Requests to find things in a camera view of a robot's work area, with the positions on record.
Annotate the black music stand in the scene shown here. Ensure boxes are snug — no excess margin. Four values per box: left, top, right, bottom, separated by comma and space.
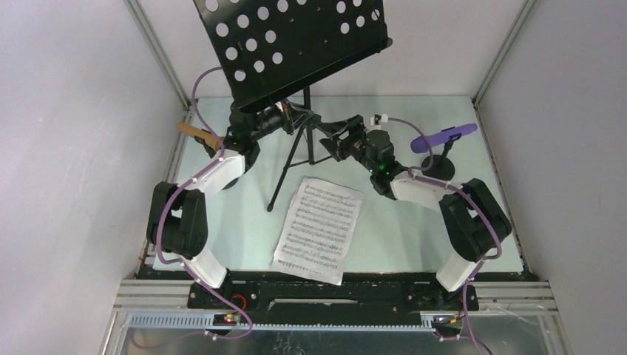
192, 0, 394, 213

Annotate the gold microphone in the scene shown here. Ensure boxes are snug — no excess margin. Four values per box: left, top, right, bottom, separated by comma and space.
176, 122, 223, 152

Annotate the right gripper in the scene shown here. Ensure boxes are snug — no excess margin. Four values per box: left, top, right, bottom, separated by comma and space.
317, 114, 378, 174

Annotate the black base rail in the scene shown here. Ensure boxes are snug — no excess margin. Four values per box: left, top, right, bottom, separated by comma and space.
187, 271, 479, 328

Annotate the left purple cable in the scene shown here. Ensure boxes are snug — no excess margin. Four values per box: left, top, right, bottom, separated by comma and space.
155, 67, 256, 342

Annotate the sheet music page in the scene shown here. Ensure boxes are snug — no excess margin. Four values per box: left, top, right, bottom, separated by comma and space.
270, 177, 364, 285

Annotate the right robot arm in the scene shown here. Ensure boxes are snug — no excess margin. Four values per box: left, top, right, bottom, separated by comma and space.
317, 115, 512, 309

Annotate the black right microphone stand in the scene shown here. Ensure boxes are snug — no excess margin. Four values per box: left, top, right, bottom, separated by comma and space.
421, 133, 461, 180

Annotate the purple microphone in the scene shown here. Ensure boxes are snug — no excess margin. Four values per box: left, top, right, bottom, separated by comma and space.
410, 124, 478, 154

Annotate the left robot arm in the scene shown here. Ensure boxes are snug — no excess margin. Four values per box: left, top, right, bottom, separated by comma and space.
146, 99, 320, 308

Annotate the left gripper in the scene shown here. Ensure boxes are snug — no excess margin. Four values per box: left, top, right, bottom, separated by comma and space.
250, 97, 313, 142

